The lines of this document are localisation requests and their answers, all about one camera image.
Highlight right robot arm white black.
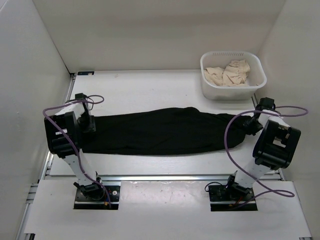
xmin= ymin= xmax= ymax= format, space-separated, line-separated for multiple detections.
xmin=224 ymin=97 xmax=301 ymax=200

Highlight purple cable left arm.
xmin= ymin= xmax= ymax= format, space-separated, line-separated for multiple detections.
xmin=42 ymin=94 xmax=112 ymax=205

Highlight black label sticker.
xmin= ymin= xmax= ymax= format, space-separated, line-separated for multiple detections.
xmin=77 ymin=71 xmax=95 ymax=76

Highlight white plastic basket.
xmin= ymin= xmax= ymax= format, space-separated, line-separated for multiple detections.
xmin=200 ymin=51 xmax=267 ymax=100

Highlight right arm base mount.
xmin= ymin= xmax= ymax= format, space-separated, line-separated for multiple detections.
xmin=204 ymin=181 xmax=258 ymax=212

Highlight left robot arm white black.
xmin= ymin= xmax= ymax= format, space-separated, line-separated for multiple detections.
xmin=42 ymin=93 xmax=110 ymax=202

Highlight beige trousers in basket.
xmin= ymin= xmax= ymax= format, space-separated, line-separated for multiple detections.
xmin=204 ymin=59 xmax=251 ymax=87

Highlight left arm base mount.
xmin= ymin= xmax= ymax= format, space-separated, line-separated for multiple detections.
xmin=73 ymin=182 xmax=121 ymax=210

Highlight aluminium frame rail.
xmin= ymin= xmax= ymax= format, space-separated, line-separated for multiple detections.
xmin=18 ymin=70 xmax=312 ymax=240

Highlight black trousers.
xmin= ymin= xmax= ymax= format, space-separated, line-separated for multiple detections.
xmin=82 ymin=107 xmax=250 ymax=156

